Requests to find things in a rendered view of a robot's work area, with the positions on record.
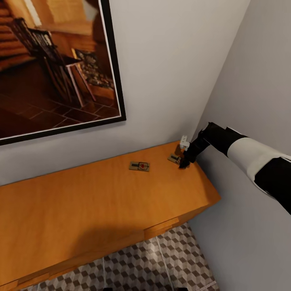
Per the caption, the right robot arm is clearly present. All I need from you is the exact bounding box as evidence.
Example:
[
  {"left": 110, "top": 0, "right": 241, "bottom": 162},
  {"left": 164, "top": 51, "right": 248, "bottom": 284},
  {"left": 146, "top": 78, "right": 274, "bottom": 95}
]
[{"left": 179, "top": 122, "right": 291, "bottom": 215}]

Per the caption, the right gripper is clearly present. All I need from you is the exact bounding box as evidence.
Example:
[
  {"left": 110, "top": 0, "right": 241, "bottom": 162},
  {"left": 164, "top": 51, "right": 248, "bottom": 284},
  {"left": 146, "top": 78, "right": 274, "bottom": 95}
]
[{"left": 179, "top": 140, "right": 203, "bottom": 168}]

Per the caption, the mousetrap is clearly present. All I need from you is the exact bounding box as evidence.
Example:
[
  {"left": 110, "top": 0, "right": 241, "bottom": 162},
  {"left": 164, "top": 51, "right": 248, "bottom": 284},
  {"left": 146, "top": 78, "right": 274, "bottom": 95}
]
[
  {"left": 129, "top": 161, "right": 150, "bottom": 172},
  {"left": 168, "top": 154, "right": 184, "bottom": 165}
]

